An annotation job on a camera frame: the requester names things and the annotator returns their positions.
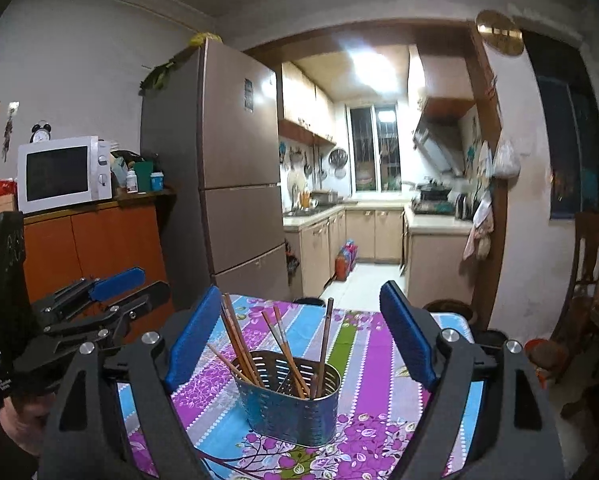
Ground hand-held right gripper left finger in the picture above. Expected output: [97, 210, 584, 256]
[40, 285, 224, 480]

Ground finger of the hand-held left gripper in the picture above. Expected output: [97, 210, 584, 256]
[32, 267, 146, 321]
[14, 281, 173, 361]

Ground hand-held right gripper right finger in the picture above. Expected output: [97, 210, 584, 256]
[379, 280, 565, 480]

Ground wooden chopstick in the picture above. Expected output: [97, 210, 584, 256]
[315, 298, 334, 398]
[222, 294, 260, 387]
[208, 344, 254, 385]
[226, 295, 265, 387]
[274, 306, 311, 399]
[230, 310, 263, 387]
[261, 311, 305, 399]

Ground perforated metal utensil holder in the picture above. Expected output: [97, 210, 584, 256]
[230, 351, 341, 448]

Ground person's left hand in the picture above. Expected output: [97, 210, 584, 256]
[0, 392, 53, 456]

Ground orange wooden cabinet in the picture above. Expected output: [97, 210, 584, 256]
[0, 191, 175, 321]

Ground floral striped tablecloth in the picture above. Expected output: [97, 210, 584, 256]
[114, 294, 485, 480]

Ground beige kitchen base cabinets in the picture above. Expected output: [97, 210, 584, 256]
[284, 200, 475, 306]

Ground green plastic container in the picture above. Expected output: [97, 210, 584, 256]
[132, 160, 155, 192]

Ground white microwave oven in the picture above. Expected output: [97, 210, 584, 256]
[17, 136, 114, 215]

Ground hanging kitchen cloth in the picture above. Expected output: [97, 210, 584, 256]
[462, 190, 495, 261]

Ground gas stove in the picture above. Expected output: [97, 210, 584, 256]
[410, 199, 455, 215]

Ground red plastic stool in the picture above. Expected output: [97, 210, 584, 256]
[524, 339, 570, 376]

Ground black wok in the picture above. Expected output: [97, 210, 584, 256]
[402, 180, 453, 201]

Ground brown refrigerator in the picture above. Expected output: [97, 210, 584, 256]
[140, 35, 293, 306]

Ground barred kitchen window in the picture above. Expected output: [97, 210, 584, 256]
[348, 105, 400, 193]

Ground wooden dining chair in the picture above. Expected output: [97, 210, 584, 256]
[549, 211, 599, 411]

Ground metal range hood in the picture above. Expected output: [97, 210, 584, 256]
[412, 110, 467, 177]

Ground hanging white plastic bag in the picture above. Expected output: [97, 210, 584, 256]
[492, 132, 521, 178]

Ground green leafy plant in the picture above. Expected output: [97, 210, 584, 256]
[138, 45, 203, 93]

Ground dark room window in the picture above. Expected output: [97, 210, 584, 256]
[522, 30, 599, 221]

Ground square ceiling light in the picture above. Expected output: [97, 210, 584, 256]
[347, 42, 400, 91]

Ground beige wall cabinet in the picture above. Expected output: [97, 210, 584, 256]
[280, 60, 336, 146]
[407, 45, 475, 118]

